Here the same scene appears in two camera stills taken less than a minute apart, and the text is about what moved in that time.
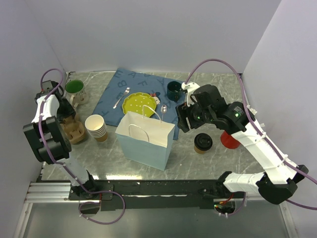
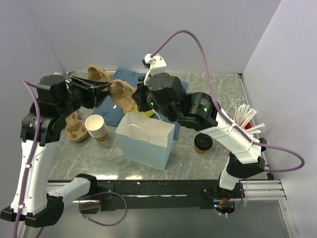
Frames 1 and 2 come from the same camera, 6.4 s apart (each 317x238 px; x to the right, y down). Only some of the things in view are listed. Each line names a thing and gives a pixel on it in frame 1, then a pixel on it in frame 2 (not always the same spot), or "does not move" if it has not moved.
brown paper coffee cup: (198, 151) does not move
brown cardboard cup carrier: (74, 130) -> (121, 91)
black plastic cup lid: (203, 142) does not move
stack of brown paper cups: (96, 126) does not move
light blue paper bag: (145, 140) does not move
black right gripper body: (196, 116) -> (146, 102)
